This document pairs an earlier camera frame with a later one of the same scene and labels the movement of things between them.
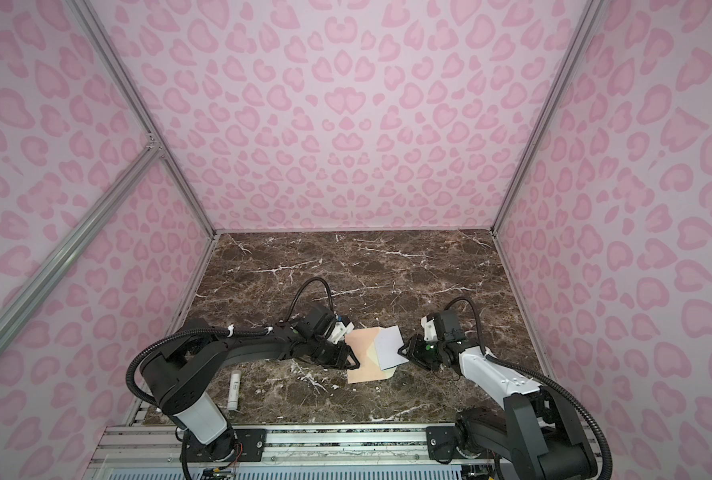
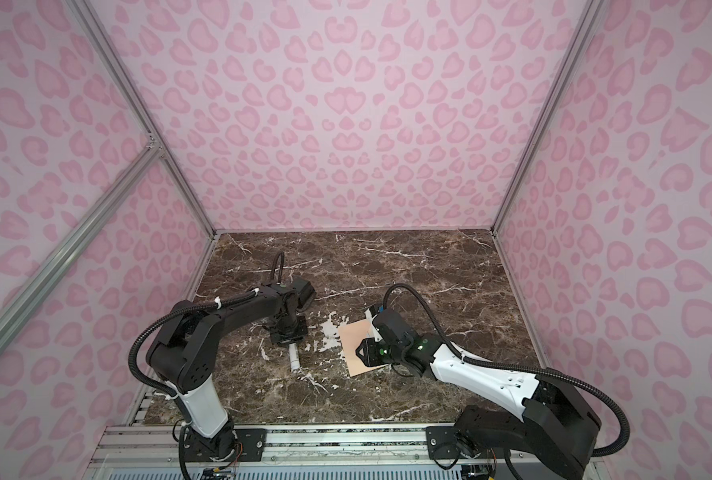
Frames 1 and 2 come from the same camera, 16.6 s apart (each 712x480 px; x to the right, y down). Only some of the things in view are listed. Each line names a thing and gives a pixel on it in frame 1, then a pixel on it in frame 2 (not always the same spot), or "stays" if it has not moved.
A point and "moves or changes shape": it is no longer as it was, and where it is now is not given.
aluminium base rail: (152, 451) stays
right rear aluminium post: (586, 18) stays
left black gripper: (342, 360) -> (281, 339)
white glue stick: (234, 390) -> (294, 359)
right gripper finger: (406, 350) -> (369, 351)
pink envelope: (363, 346) moves or changes shape
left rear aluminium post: (115, 67) stays
